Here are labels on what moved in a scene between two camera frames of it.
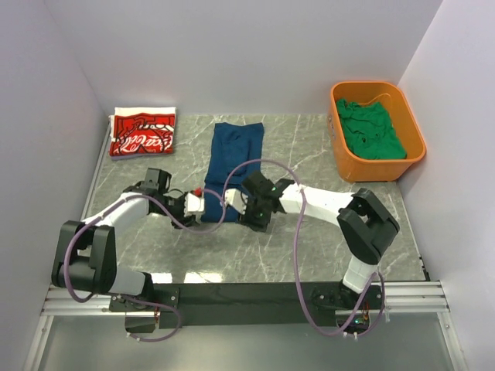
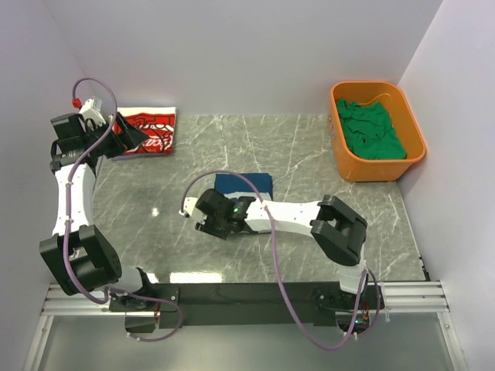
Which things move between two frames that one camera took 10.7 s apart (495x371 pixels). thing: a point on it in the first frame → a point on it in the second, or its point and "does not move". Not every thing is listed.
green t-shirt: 370,131 does not move
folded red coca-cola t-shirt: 142,134 does not move
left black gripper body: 175,207 → 110,146
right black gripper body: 256,216 → 214,226
